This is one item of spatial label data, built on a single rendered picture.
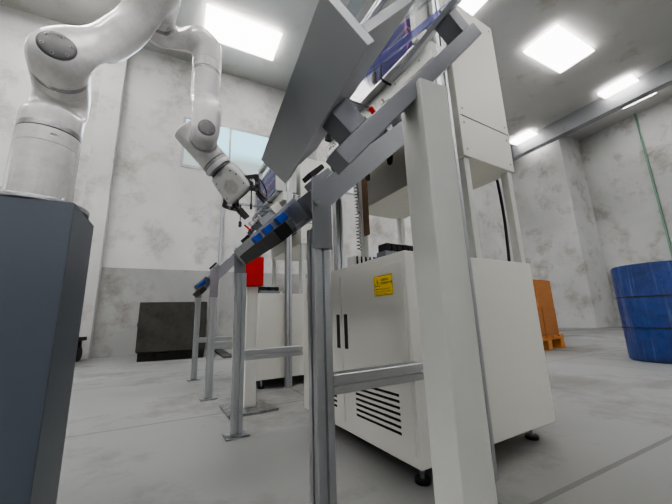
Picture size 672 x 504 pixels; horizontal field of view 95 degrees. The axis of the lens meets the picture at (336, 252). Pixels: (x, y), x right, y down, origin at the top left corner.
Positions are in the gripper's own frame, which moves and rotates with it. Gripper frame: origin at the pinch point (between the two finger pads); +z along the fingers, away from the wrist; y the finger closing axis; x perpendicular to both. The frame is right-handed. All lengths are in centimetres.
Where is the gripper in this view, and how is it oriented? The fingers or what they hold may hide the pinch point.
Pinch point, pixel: (254, 207)
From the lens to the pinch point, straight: 106.5
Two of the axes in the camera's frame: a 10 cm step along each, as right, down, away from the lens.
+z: 6.3, 7.5, 2.0
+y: 7.6, -5.4, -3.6
